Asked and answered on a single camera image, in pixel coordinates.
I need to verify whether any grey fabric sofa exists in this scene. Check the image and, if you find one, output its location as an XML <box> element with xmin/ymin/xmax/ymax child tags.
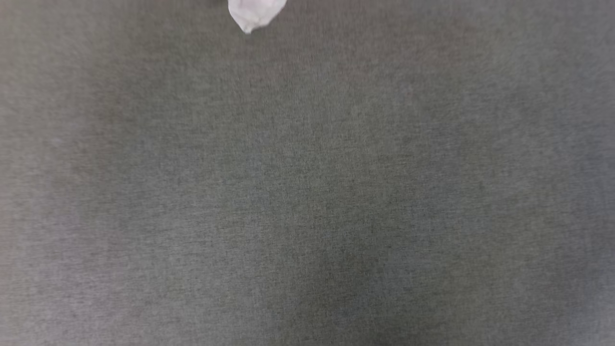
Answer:
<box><xmin>0</xmin><ymin>0</ymin><xmax>615</xmax><ymax>346</ymax></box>

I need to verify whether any red and white garment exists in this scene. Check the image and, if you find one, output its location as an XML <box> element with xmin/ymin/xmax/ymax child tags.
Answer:
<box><xmin>227</xmin><ymin>0</ymin><xmax>288</xmax><ymax>35</ymax></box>

